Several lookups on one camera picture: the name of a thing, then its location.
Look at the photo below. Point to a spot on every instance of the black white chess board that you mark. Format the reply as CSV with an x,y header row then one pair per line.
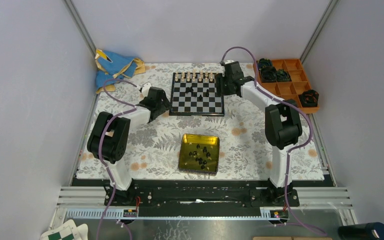
x,y
187,104

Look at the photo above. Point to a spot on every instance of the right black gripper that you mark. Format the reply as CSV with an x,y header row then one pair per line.
x,y
220,78

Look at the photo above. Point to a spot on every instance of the row of white chess pieces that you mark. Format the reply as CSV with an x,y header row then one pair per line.
x,y
195,77

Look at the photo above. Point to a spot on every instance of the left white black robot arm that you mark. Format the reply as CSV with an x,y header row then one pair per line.
x,y
109,137

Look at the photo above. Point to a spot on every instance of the orange compartment organizer tray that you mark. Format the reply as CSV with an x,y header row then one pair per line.
x,y
292,89

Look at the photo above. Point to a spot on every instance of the black chess pieces in tray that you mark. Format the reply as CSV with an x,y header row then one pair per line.
x,y
199,157

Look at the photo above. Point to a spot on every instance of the black coiled part middle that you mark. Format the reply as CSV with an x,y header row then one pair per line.
x,y
268,74

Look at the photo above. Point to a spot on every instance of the yellow metal tray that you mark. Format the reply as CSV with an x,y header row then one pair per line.
x,y
188,139

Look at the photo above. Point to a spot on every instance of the green white checkered paper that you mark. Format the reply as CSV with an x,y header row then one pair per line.
x,y
67,231

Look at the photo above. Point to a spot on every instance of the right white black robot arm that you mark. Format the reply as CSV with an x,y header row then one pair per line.
x,y
282,129

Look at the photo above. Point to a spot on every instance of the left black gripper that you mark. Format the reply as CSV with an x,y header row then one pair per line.
x,y
164,105

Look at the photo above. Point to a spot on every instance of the black mounting base rail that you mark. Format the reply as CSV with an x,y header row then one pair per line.
x,y
249,193

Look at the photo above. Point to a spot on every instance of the black cylinder bottle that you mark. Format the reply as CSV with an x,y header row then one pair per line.
x,y
363,231

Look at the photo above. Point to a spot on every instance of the black coiled part top left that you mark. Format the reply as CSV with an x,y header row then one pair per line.
x,y
264,63

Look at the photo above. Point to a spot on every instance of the black part at tray edge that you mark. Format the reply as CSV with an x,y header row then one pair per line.
x,y
309,98

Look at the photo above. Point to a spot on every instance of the black coiled part in organizer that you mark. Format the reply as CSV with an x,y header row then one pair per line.
x,y
283,76

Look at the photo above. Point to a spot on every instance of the floral patterned table mat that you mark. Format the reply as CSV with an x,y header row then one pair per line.
x,y
153,149

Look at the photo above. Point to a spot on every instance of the blue yellow cloth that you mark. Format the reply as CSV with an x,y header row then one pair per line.
x,y
115,67

